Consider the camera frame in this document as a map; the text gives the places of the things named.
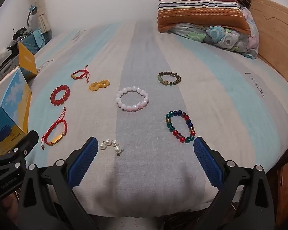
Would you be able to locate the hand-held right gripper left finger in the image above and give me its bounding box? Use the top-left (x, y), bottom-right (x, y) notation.
top-left (18, 136), bottom-right (99, 230)

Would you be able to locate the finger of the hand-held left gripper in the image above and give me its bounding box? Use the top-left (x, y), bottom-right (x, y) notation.
top-left (3, 130), bottom-right (39, 164)
top-left (0, 125), bottom-right (12, 146)

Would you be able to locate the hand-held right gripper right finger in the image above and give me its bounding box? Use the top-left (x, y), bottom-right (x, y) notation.
top-left (193, 136), bottom-right (276, 230)

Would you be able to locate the white wooden shelf box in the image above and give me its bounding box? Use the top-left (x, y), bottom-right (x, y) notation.
top-left (0, 41), bottom-right (38, 160)

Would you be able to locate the red cord gold tube bracelet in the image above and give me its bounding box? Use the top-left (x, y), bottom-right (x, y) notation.
top-left (40, 107), bottom-right (68, 150)

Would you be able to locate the multicolour glass bead bracelet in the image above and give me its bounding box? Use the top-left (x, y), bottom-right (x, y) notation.
top-left (165, 110), bottom-right (196, 144)

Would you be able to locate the red bead bracelet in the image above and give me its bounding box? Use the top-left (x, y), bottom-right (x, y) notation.
top-left (50, 85), bottom-right (71, 106)

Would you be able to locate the pink white bead bracelet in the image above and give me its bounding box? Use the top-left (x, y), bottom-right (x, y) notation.
top-left (115, 86), bottom-right (150, 112)

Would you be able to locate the yellow amber bead bracelet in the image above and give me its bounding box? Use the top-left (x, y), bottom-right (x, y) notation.
top-left (88, 79), bottom-right (110, 92)

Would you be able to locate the small red cord bracelet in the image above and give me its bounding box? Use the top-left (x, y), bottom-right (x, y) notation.
top-left (71, 65), bottom-right (90, 83)

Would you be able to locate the brown wooden bead bracelet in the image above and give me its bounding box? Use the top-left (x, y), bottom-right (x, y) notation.
top-left (157, 71), bottom-right (182, 87)

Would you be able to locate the grey hard case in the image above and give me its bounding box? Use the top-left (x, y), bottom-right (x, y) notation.
top-left (0, 50), bottom-right (20, 85)

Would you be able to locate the blue suitcase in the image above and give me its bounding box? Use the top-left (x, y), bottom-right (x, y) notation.
top-left (22, 30), bottom-right (47, 55)

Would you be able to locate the black bag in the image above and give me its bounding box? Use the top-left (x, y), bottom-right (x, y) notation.
top-left (13, 27), bottom-right (34, 40)

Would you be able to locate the blue desk lamp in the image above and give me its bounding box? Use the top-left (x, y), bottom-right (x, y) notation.
top-left (26, 5), bottom-right (37, 29)

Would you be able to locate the floral quilt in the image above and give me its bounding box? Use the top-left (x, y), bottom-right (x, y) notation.
top-left (169, 6), bottom-right (259, 60)

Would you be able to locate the beige curtain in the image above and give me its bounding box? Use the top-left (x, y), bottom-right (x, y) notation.
top-left (31, 0), bottom-right (52, 33)

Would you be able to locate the striped folded blanket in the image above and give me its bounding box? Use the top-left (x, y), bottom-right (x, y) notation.
top-left (157, 0), bottom-right (251, 35)

